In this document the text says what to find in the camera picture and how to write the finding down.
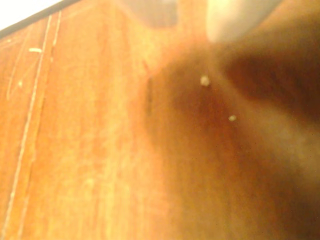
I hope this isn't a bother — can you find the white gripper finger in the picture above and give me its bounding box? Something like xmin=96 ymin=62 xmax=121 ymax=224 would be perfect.
xmin=206 ymin=0 xmax=277 ymax=44

